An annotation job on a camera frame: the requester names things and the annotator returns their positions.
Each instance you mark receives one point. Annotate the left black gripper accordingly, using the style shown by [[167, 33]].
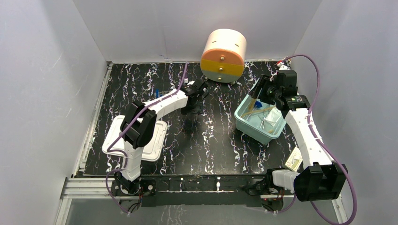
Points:
[[195, 101]]

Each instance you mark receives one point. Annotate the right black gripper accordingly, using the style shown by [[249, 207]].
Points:
[[264, 86]]

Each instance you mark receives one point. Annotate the test tube brush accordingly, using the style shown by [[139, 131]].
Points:
[[251, 104]]

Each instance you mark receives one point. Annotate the yellow rubber tubing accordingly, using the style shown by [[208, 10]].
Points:
[[247, 115]]

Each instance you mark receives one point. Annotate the metal scissors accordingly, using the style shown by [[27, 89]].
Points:
[[264, 121]]

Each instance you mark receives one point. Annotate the teal plastic bin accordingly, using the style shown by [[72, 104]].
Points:
[[248, 127]]

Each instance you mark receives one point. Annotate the white bin lid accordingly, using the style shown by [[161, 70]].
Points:
[[151, 152]]

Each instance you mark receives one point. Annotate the clear plastic funnel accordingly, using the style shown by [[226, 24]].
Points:
[[273, 116]]

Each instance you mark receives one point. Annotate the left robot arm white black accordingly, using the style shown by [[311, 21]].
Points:
[[138, 127]]

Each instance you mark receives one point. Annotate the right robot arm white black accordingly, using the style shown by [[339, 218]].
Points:
[[322, 178]]

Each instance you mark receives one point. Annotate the clear test tube rack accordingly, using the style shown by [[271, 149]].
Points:
[[164, 97]]

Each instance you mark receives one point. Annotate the round pastel drawer cabinet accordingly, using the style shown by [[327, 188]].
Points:
[[223, 58]]

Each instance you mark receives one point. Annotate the small white card box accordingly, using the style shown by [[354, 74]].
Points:
[[294, 160]]

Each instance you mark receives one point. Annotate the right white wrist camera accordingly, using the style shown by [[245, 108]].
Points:
[[283, 65]]

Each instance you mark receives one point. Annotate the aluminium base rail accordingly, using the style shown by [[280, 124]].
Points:
[[158, 190]]

